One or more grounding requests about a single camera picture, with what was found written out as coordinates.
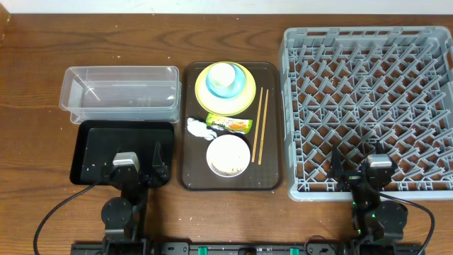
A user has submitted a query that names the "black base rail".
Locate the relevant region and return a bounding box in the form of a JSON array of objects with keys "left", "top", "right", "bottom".
[{"left": 69, "top": 242, "right": 425, "bottom": 255}]

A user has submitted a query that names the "green orange snack wrapper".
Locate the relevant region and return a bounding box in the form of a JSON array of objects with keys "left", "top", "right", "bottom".
[{"left": 205, "top": 113, "right": 253, "bottom": 134}]

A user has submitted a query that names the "left wooden chopstick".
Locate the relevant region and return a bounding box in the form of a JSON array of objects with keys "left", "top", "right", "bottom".
[{"left": 251, "top": 87, "right": 263, "bottom": 163}]

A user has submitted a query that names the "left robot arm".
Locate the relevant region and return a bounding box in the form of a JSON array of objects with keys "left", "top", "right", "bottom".
[{"left": 101, "top": 142, "right": 170, "bottom": 254}]

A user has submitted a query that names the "grey plastic dishwasher rack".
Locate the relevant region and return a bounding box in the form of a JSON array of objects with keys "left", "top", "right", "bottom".
[{"left": 279, "top": 26, "right": 452, "bottom": 202}]

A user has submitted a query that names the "black waste tray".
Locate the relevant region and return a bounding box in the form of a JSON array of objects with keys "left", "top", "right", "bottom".
[{"left": 69, "top": 120, "right": 174, "bottom": 186}]

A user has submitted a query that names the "white tissue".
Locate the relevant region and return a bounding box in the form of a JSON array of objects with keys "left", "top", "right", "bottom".
[{"left": 187, "top": 118, "right": 217, "bottom": 141}]

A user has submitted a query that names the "light blue bowl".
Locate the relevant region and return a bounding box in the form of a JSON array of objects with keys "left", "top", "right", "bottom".
[{"left": 205, "top": 63, "right": 246, "bottom": 98}]

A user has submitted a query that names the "clear plastic bin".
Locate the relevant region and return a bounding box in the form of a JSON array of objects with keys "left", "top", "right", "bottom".
[{"left": 59, "top": 66, "right": 182, "bottom": 124}]

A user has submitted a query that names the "white bowl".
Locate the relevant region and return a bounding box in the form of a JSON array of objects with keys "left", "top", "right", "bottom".
[{"left": 206, "top": 135, "right": 251, "bottom": 178}]

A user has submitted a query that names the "white cup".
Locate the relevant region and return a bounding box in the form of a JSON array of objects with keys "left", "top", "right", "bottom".
[{"left": 207, "top": 63, "right": 236, "bottom": 89}]

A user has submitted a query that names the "wooden chopstick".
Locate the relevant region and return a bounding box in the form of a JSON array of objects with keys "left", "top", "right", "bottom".
[
  {"left": 251, "top": 87, "right": 263, "bottom": 163},
  {"left": 258, "top": 89, "right": 269, "bottom": 165}
]

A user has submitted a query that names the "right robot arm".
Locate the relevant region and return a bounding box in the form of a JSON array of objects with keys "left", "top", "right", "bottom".
[{"left": 328, "top": 144, "right": 408, "bottom": 254}]

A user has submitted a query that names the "dark brown serving tray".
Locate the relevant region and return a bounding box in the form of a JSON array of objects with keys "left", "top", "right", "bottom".
[{"left": 178, "top": 62, "right": 285, "bottom": 191}]

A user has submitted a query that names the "right wooden chopstick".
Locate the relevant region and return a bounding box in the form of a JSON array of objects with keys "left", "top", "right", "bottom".
[{"left": 258, "top": 89, "right": 269, "bottom": 165}]

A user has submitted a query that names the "yellow plate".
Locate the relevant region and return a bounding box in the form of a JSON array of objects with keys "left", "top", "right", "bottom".
[{"left": 195, "top": 62, "right": 256, "bottom": 116}]

